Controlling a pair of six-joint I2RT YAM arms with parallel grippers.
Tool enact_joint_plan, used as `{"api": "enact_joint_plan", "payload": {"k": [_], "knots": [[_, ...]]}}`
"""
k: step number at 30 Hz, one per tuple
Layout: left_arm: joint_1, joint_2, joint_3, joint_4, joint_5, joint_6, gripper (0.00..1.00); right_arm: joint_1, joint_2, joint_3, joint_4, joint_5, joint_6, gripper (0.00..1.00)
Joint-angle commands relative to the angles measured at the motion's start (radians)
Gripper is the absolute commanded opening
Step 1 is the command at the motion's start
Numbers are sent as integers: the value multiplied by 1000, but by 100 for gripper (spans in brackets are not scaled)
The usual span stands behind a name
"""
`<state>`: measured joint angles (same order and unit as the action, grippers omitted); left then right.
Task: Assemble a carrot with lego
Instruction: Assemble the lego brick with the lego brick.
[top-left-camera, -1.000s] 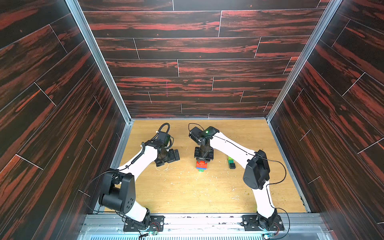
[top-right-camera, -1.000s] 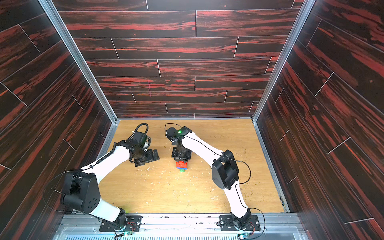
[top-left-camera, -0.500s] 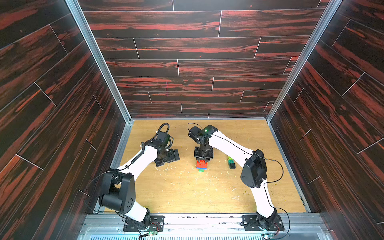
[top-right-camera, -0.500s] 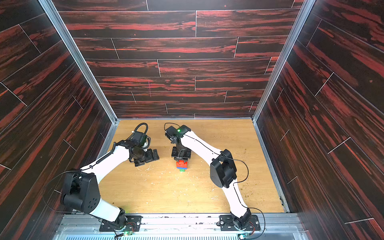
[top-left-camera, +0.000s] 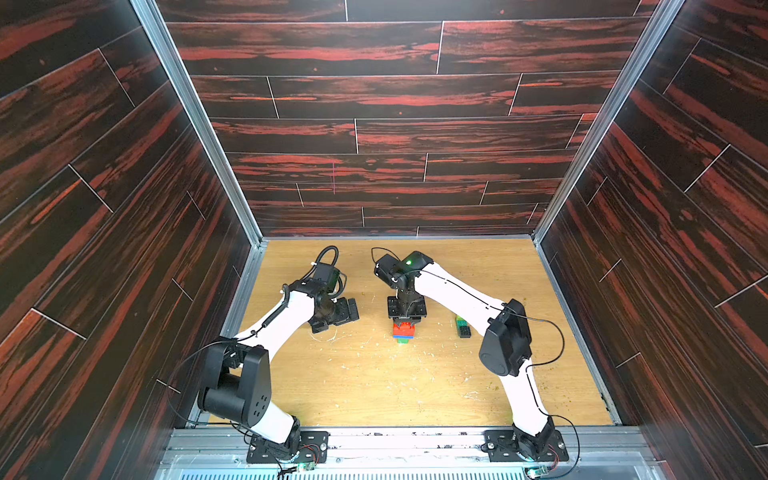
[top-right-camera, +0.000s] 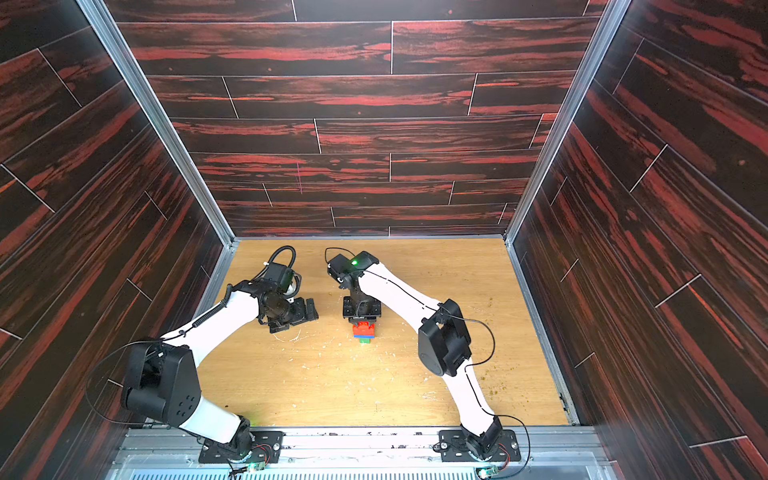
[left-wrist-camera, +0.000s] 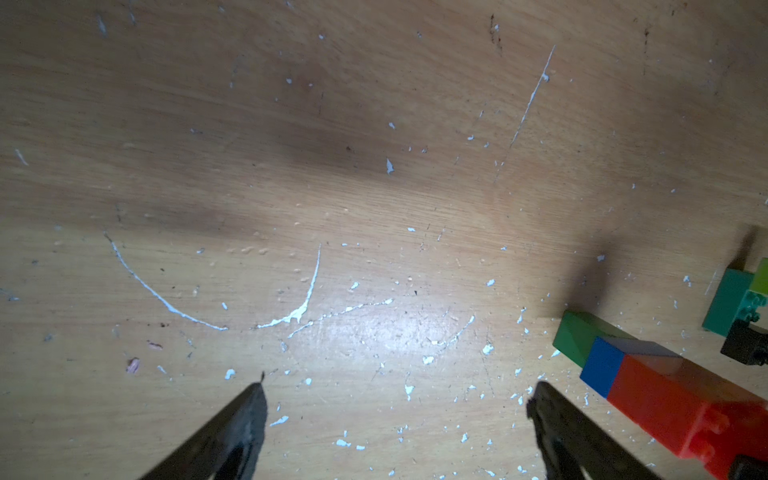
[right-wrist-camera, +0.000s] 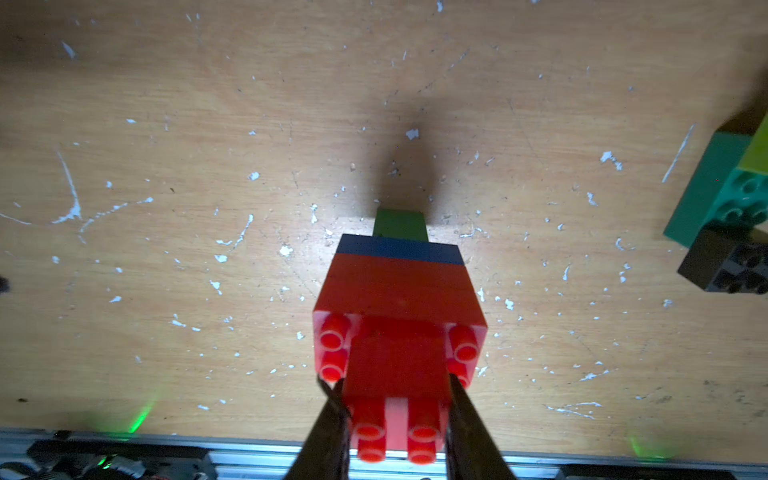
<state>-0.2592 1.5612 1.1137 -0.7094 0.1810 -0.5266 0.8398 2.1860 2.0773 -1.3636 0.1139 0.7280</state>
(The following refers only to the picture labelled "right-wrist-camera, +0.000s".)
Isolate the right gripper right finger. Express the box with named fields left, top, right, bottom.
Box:
left=445, top=374, right=517, bottom=480

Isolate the red small lego brick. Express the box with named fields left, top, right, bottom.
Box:
left=342, top=316, right=451, bottom=465

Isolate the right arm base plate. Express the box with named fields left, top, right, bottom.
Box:
left=555, top=464, right=736, bottom=480

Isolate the green small lego brick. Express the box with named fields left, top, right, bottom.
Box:
left=373, top=208, right=429, bottom=242

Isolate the black small lego brick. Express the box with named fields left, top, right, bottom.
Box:
left=678, top=222, right=767, bottom=295

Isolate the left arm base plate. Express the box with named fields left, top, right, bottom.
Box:
left=27, top=440, right=217, bottom=480

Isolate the lime green lego brick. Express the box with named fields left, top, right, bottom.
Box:
left=737, top=116, right=768, bottom=176

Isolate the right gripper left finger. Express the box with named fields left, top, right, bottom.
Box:
left=283, top=376, right=351, bottom=480

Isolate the blue lego brick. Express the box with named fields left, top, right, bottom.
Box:
left=336, top=234, right=465, bottom=266

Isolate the dark green lego brick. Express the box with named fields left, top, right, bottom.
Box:
left=664, top=132, right=767, bottom=248

